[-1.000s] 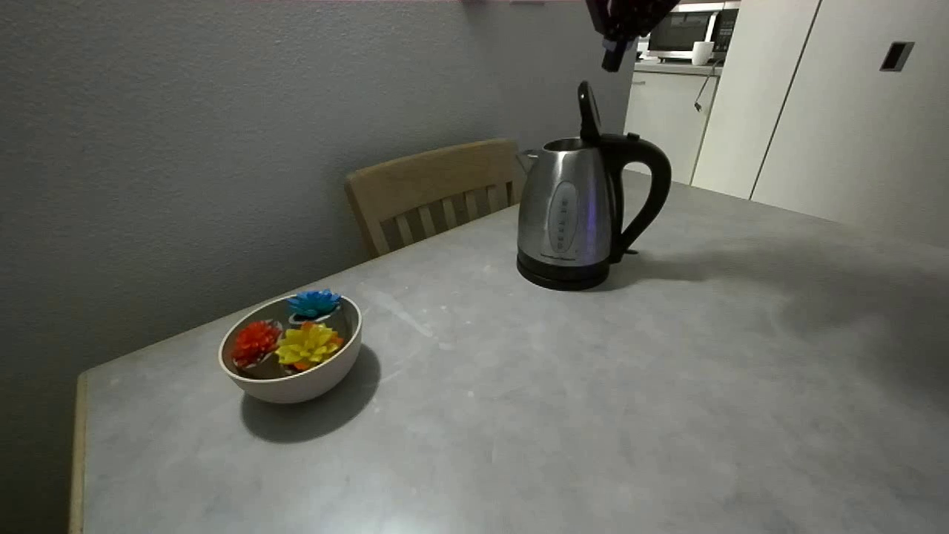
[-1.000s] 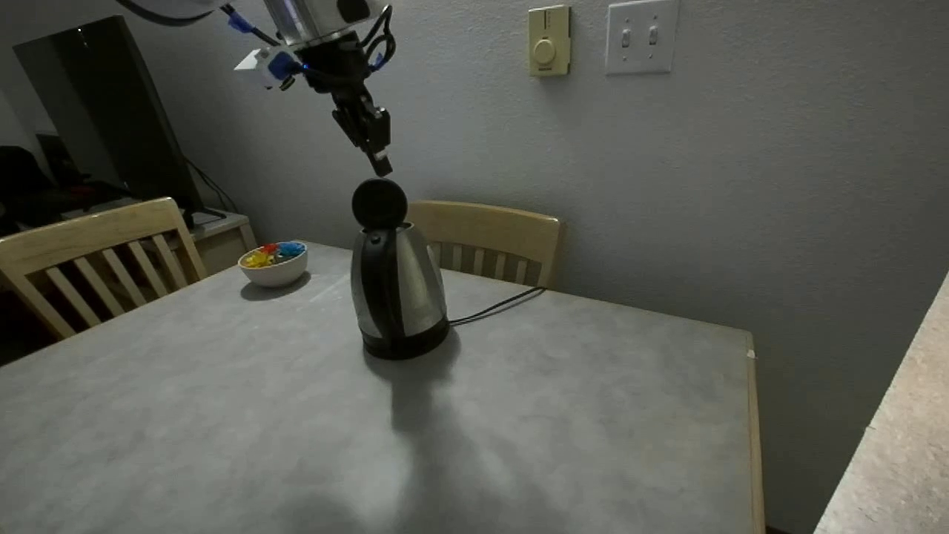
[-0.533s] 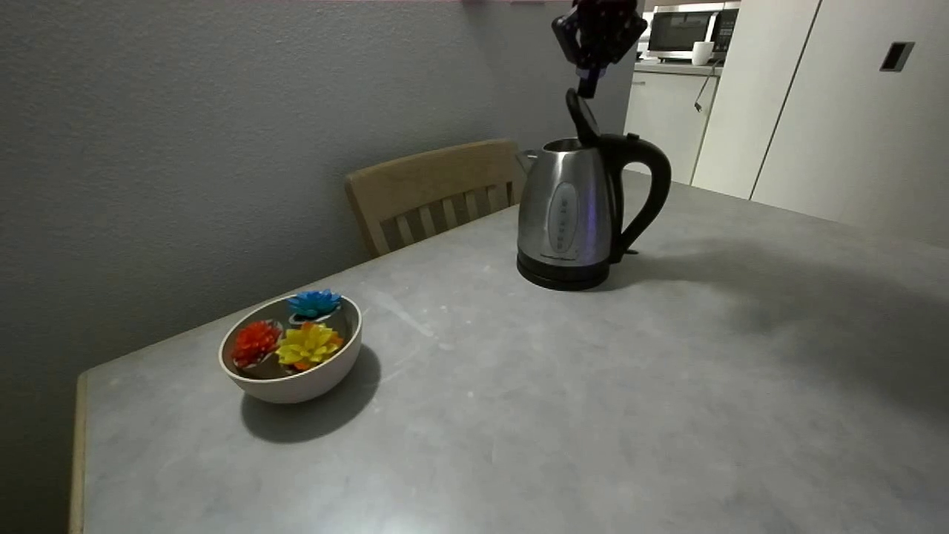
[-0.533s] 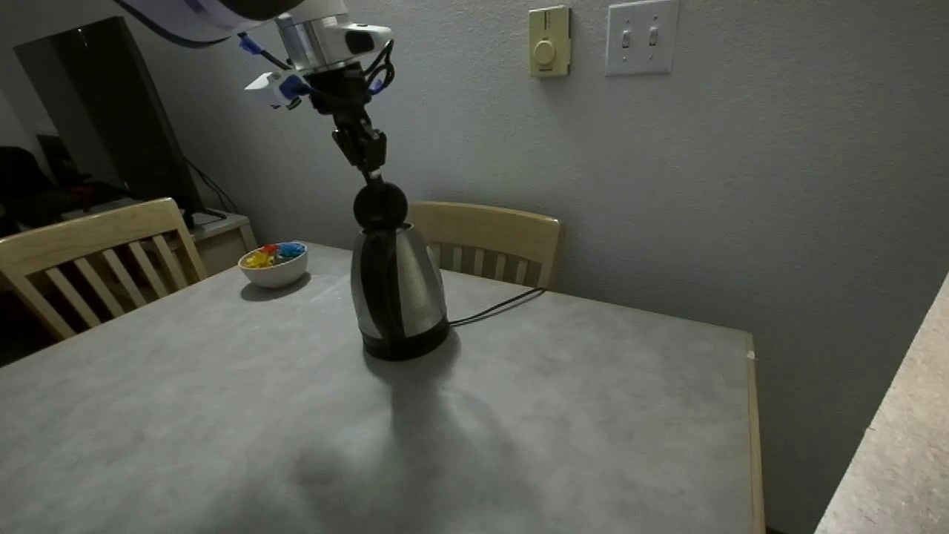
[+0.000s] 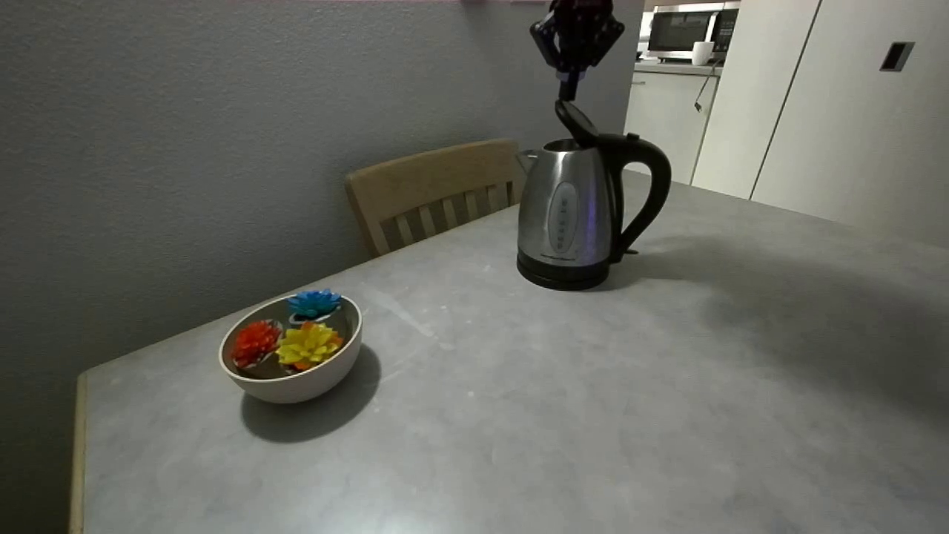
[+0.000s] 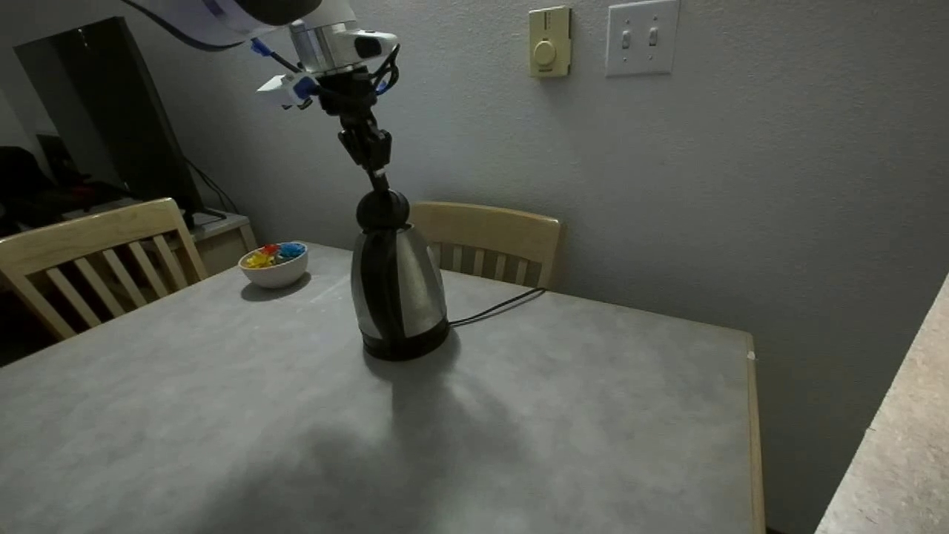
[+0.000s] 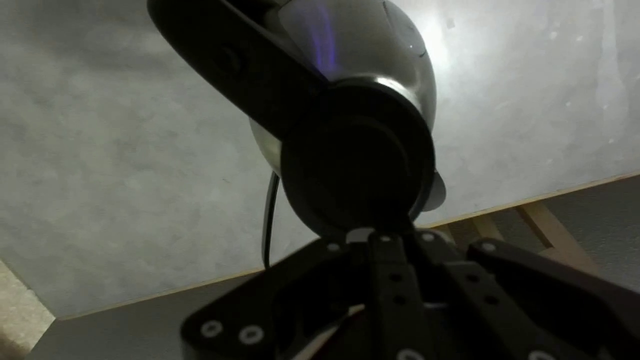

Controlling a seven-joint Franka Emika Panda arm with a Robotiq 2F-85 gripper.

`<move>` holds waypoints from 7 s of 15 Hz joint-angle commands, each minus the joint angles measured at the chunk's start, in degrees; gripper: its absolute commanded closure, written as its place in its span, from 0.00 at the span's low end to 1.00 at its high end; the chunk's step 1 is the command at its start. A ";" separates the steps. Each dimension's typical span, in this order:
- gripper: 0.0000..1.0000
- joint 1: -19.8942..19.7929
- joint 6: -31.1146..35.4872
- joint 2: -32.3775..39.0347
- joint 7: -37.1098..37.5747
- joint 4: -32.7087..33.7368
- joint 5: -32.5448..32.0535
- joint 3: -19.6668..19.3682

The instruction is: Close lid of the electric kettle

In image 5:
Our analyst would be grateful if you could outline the wooden slat-back chair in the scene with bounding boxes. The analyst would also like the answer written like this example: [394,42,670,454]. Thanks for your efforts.
[344,137,529,257]

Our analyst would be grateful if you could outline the stainless steel electric kettle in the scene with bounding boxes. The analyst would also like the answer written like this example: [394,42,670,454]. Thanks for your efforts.
[513,94,677,294]

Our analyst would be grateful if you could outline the white ceramic bowl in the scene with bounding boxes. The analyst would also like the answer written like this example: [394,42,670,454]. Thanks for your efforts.
[216,286,367,407]

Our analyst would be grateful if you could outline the blue toy flower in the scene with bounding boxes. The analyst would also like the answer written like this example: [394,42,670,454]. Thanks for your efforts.
[284,283,344,322]

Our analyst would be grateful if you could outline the black wall plate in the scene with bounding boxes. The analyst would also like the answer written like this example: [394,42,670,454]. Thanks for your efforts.
[877,37,919,73]

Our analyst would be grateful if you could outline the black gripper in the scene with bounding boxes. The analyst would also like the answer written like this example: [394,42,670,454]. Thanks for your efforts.
[529,0,630,104]

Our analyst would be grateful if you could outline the white kitchen base cabinet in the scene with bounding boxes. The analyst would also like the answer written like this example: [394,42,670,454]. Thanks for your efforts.
[624,59,726,188]

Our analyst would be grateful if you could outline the silver microwave oven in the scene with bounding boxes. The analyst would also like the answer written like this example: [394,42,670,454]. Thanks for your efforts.
[645,0,745,67]

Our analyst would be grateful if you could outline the yellow toy flower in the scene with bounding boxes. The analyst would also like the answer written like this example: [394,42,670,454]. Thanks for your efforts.
[272,319,348,372]

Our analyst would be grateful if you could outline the tall white cabinet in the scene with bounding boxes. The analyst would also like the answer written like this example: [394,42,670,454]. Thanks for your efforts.
[689,0,949,249]

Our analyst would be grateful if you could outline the red toy flower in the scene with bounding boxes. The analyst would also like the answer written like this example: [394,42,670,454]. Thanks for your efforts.
[225,316,284,369]

